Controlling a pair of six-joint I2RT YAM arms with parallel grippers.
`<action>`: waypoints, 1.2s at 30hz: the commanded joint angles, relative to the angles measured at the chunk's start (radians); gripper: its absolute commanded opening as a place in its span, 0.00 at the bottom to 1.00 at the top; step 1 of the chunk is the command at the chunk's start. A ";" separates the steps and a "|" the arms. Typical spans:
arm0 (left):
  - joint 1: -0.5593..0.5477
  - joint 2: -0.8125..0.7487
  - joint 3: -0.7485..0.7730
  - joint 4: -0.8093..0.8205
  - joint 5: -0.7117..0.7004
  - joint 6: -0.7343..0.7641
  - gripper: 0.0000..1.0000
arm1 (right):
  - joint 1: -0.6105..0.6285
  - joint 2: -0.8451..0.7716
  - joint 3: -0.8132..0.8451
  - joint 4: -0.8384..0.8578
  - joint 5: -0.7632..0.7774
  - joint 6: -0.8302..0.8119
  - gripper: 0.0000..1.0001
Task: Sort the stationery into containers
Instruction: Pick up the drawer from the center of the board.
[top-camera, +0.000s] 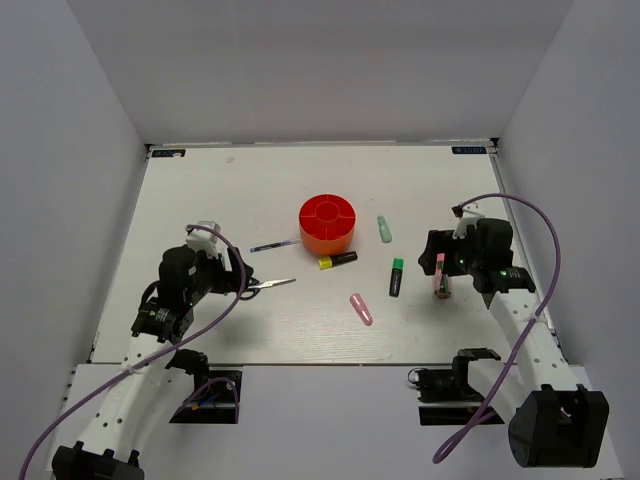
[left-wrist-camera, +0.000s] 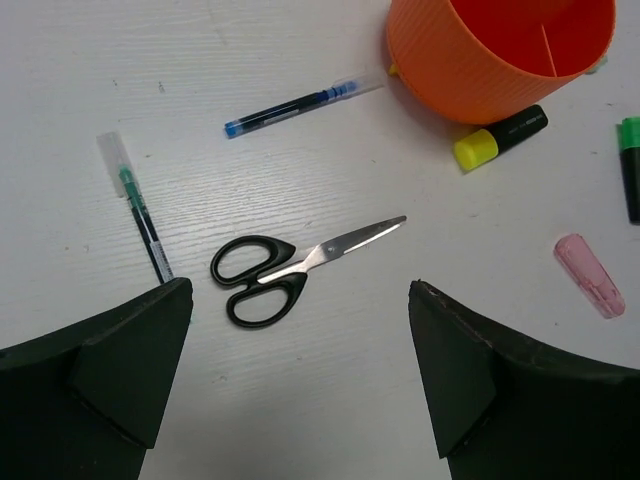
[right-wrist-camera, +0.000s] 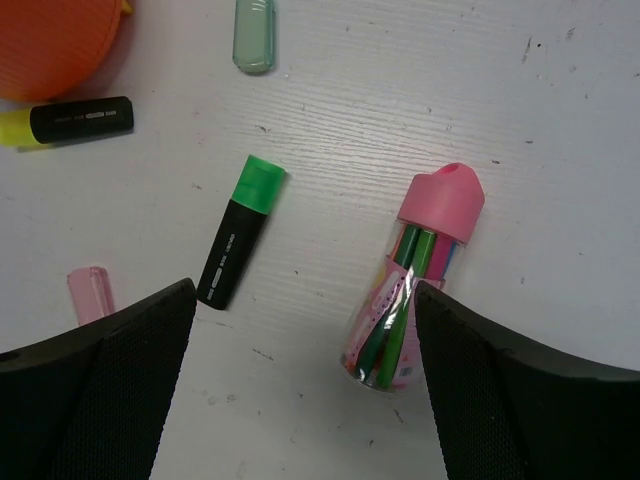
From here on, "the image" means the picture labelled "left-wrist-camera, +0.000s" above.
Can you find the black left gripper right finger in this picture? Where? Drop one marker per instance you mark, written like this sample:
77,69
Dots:
504,405

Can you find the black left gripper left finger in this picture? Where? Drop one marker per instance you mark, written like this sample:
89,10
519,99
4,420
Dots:
87,401

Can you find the pink correction tape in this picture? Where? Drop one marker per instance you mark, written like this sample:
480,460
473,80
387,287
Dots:
579,261

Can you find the green gel pen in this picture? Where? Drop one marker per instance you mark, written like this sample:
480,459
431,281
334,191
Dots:
122,174

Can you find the yellow black highlighter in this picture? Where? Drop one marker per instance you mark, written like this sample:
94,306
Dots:
487,143

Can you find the green black highlighter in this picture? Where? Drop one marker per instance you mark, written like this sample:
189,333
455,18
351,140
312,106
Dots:
628,135

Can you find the blue gel pen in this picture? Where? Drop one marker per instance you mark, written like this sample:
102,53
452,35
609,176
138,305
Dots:
340,90

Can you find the orange round desk organizer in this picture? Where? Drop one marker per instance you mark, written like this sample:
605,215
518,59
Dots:
478,62

